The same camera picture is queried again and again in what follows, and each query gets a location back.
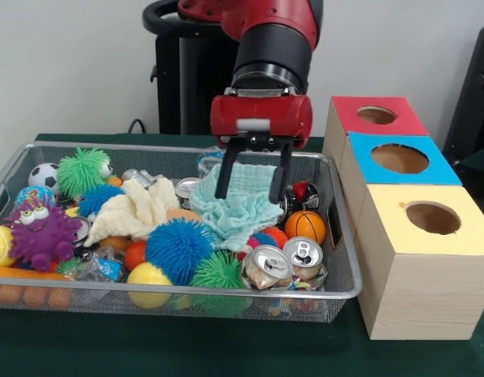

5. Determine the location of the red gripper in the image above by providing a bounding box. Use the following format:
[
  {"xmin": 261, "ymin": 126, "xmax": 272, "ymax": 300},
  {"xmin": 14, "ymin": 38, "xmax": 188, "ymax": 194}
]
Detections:
[{"xmin": 209, "ymin": 93, "xmax": 314, "ymax": 205}]

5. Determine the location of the mint green cloth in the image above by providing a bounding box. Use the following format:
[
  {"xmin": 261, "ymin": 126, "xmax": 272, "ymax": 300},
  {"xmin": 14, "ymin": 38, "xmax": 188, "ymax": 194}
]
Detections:
[{"xmin": 189, "ymin": 163, "xmax": 285, "ymax": 252}]

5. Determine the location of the silver drink can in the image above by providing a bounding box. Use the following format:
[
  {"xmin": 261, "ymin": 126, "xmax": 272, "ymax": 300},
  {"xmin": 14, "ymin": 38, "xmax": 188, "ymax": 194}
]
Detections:
[{"xmin": 241, "ymin": 245, "xmax": 295, "ymax": 291}]

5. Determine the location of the shallow silver mesh bin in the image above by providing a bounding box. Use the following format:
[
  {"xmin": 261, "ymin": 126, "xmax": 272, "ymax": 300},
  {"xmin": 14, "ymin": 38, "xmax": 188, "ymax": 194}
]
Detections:
[{"xmin": 0, "ymin": 141, "xmax": 364, "ymax": 324}]

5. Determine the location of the wooden box with three holes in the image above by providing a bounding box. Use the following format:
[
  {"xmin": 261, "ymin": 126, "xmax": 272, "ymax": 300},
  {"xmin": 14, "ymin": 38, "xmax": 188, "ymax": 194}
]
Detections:
[{"xmin": 322, "ymin": 95, "xmax": 484, "ymax": 341}]

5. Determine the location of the small orange basketball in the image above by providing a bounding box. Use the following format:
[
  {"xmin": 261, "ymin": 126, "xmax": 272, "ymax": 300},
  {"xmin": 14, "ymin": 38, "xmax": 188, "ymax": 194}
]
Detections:
[{"xmin": 284, "ymin": 210, "xmax": 327, "ymax": 243}]

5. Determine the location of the blue spiky ball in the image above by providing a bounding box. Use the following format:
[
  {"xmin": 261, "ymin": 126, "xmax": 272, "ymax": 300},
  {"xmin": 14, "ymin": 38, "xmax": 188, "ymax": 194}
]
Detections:
[{"xmin": 145, "ymin": 218, "xmax": 215, "ymax": 286}]

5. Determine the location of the cream cloth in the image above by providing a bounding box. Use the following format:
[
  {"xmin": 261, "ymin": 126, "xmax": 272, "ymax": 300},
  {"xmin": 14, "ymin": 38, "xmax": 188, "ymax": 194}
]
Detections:
[{"xmin": 83, "ymin": 176, "xmax": 181, "ymax": 248}]

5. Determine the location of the green spiky ball with eyes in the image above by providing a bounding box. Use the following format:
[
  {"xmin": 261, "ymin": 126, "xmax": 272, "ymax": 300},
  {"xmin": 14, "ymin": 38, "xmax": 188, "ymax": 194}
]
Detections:
[{"xmin": 56, "ymin": 147, "xmax": 114, "ymax": 197}]

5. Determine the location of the dark green table cloth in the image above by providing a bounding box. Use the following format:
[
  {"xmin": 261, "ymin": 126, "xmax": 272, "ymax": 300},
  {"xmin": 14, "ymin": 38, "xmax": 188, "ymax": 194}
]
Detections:
[
  {"xmin": 0, "ymin": 132, "xmax": 484, "ymax": 377},
  {"xmin": 460, "ymin": 144, "xmax": 484, "ymax": 174}
]

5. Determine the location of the small soccer ball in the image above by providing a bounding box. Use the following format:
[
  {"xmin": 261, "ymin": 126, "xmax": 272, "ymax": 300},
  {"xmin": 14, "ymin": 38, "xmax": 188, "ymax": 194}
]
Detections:
[{"xmin": 27, "ymin": 163, "xmax": 59, "ymax": 189}]

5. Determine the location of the purple spiky monster toy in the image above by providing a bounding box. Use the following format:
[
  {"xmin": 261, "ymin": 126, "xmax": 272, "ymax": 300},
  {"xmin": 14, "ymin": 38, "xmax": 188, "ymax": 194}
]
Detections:
[{"xmin": 4, "ymin": 198, "xmax": 85, "ymax": 273}]

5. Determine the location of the orange toy building block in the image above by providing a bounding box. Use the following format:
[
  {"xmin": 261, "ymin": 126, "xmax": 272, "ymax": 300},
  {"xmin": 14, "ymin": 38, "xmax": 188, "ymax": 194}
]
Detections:
[{"xmin": 0, "ymin": 265, "xmax": 77, "ymax": 309}]

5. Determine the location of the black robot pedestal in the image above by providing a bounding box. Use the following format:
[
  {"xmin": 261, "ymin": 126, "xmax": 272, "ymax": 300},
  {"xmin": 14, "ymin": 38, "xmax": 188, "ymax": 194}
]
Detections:
[{"xmin": 141, "ymin": 0, "xmax": 243, "ymax": 137}]

